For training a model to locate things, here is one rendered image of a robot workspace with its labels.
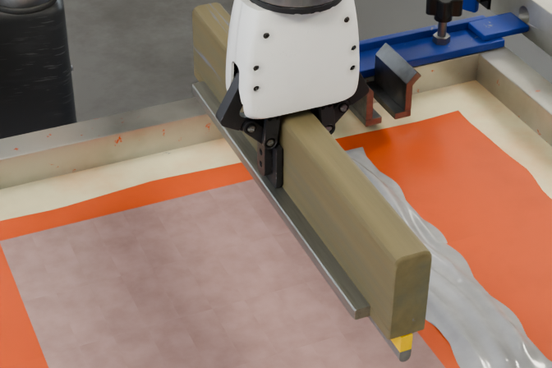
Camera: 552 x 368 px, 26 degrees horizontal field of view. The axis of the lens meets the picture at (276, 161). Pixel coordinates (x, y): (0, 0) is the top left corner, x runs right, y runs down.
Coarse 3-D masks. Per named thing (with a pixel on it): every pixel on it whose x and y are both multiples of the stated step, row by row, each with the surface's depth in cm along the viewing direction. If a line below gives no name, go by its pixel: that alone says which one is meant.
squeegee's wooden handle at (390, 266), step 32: (224, 32) 108; (224, 64) 106; (288, 128) 95; (320, 128) 95; (288, 160) 97; (320, 160) 91; (352, 160) 92; (288, 192) 98; (320, 192) 92; (352, 192) 88; (320, 224) 93; (352, 224) 87; (384, 224) 85; (352, 256) 88; (384, 256) 83; (416, 256) 82; (384, 288) 84; (416, 288) 84; (384, 320) 85; (416, 320) 86
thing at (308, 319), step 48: (480, 240) 113; (528, 240) 113; (288, 288) 107; (528, 288) 107; (144, 336) 102; (192, 336) 102; (240, 336) 102; (288, 336) 102; (336, 336) 102; (432, 336) 102; (528, 336) 102
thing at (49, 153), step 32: (448, 64) 135; (480, 64) 136; (512, 64) 134; (512, 96) 131; (544, 96) 128; (64, 128) 123; (96, 128) 123; (128, 128) 123; (160, 128) 124; (192, 128) 125; (544, 128) 127; (0, 160) 118; (32, 160) 119; (64, 160) 121; (96, 160) 123
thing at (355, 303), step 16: (208, 96) 111; (208, 112) 110; (224, 128) 107; (240, 144) 105; (256, 160) 102; (256, 176) 101; (272, 192) 99; (288, 208) 97; (288, 224) 96; (304, 224) 95; (304, 240) 94; (320, 240) 94; (320, 256) 92; (320, 272) 92; (336, 272) 90; (336, 288) 89; (352, 288) 89; (352, 304) 87; (368, 304) 87
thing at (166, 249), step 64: (384, 128) 129; (448, 128) 129; (128, 192) 119; (192, 192) 119; (256, 192) 119; (448, 192) 119; (512, 192) 119; (0, 256) 111; (64, 256) 111; (128, 256) 111; (192, 256) 111; (256, 256) 111; (0, 320) 103; (64, 320) 103; (128, 320) 103
